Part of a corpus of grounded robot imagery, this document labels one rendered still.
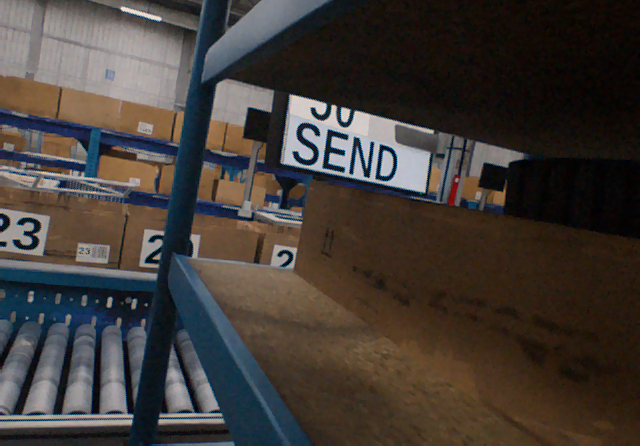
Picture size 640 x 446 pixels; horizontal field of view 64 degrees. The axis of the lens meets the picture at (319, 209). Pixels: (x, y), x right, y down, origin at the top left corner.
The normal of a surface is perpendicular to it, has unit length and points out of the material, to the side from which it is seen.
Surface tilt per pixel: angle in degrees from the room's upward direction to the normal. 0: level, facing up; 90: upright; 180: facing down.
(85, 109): 88
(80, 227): 91
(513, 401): 91
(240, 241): 90
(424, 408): 0
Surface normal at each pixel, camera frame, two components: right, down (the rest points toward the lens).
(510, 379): -0.91, -0.13
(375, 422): 0.18, -0.98
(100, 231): 0.39, 0.12
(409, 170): 0.68, 0.09
